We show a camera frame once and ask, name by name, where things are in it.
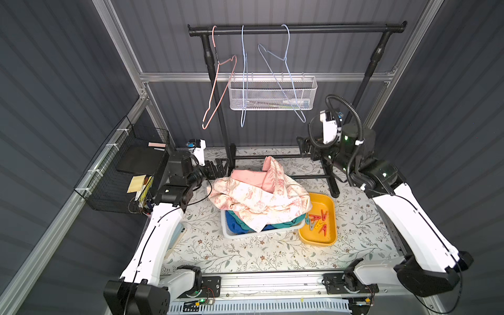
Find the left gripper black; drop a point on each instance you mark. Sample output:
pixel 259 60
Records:
pixel 212 170

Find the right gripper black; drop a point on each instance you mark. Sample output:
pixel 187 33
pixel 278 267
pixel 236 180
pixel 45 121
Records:
pixel 313 146

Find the pink wire hanger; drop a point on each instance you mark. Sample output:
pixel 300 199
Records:
pixel 214 103

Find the pink floral garment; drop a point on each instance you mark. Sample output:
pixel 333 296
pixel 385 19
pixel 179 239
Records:
pixel 260 198

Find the blue red white jacket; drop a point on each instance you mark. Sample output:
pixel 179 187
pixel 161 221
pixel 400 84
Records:
pixel 233 228

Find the red clothespin floral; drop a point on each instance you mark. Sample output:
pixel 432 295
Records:
pixel 324 215
pixel 315 218

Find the yellow clothespin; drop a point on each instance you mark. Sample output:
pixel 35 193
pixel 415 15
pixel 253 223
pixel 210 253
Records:
pixel 319 225

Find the red clothespin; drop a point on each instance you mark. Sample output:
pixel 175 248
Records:
pixel 323 231

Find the green jacket orange letter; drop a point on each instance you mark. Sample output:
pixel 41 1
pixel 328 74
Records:
pixel 297 220

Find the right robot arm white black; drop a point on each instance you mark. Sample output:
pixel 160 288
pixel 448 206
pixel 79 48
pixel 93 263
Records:
pixel 431 265

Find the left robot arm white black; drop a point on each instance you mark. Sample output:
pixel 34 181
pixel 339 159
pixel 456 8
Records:
pixel 140 289

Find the white perforated laundry basket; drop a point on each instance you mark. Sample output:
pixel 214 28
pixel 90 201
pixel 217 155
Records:
pixel 256 234

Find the yellow plastic tray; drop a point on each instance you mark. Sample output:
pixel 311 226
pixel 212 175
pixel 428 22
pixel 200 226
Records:
pixel 320 202

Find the white mesh hanging cup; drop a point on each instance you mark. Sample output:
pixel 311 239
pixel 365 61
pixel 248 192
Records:
pixel 269 93

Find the yellow sticky notepad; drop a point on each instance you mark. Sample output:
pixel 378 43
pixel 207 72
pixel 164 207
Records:
pixel 136 184

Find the black clothes rack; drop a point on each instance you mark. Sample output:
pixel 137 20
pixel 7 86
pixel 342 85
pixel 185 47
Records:
pixel 204 33

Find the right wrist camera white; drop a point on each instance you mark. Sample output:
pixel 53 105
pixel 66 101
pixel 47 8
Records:
pixel 331 126

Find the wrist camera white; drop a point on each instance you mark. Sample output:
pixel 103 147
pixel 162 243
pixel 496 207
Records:
pixel 197 147
pixel 331 126

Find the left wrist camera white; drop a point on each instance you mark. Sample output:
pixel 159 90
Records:
pixel 197 147

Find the black wire mesh basket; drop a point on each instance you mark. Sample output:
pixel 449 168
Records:
pixel 133 149

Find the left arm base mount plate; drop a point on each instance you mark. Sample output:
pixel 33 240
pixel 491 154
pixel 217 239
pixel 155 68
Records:
pixel 210 288

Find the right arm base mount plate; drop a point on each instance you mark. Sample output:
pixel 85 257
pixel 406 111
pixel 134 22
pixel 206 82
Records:
pixel 340 283

